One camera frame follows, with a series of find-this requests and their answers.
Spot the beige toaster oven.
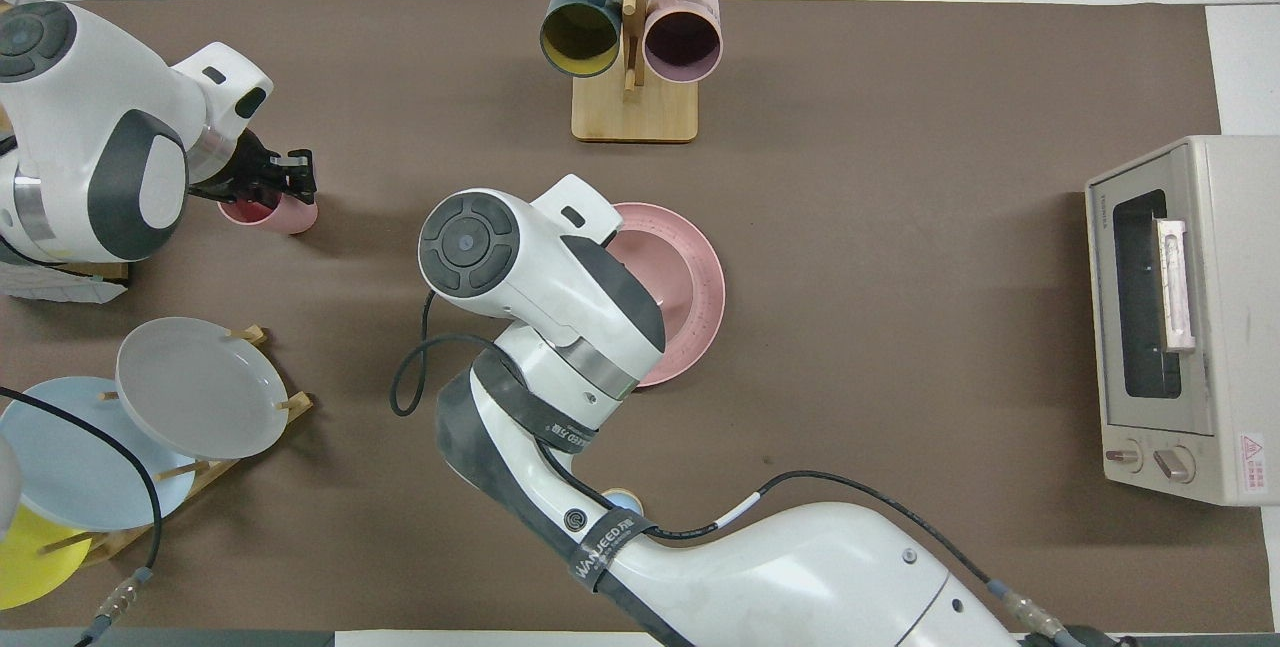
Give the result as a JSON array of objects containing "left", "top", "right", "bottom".
[{"left": 1085, "top": 135, "right": 1280, "bottom": 508}]

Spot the wooden wire storage shelf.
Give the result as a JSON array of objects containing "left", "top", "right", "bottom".
[{"left": 0, "top": 0, "right": 131, "bottom": 304}]

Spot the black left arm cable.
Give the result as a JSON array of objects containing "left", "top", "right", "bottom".
[{"left": 0, "top": 386, "right": 164, "bottom": 647}]

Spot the pink speckled plate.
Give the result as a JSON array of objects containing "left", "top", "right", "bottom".
[{"left": 603, "top": 202, "right": 727, "bottom": 389}]

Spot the pink tumbler cup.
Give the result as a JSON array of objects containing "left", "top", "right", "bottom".
[{"left": 218, "top": 185, "right": 319, "bottom": 235}]

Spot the wooden plate rack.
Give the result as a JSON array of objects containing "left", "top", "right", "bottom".
[{"left": 40, "top": 325, "right": 314, "bottom": 566}]

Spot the wooden mug tree stand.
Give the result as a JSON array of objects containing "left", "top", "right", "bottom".
[{"left": 537, "top": 0, "right": 732, "bottom": 143}]

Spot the grey plate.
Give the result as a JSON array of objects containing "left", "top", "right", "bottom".
[{"left": 116, "top": 317, "right": 290, "bottom": 461}]

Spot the dark green mug yellow inside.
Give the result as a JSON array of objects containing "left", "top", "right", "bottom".
[{"left": 540, "top": 0, "right": 623, "bottom": 79}]

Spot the brown table mat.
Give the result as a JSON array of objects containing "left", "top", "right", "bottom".
[{"left": 0, "top": 0, "right": 1276, "bottom": 633}]

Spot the yellow plate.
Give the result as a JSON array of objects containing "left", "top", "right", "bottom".
[{"left": 0, "top": 502, "right": 93, "bottom": 611}]

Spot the black velcro cable strap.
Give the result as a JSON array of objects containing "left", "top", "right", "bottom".
[
  {"left": 472, "top": 347, "right": 603, "bottom": 455},
  {"left": 568, "top": 510, "right": 658, "bottom": 592}
]

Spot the pink mug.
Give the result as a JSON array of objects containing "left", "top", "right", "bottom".
[{"left": 643, "top": 0, "right": 723, "bottom": 84}]

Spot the light blue plate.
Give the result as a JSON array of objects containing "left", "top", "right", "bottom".
[{"left": 0, "top": 376, "right": 197, "bottom": 532}]

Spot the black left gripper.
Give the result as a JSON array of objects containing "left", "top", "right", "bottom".
[{"left": 188, "top": 131, "right": 318, "bottom": 206}]

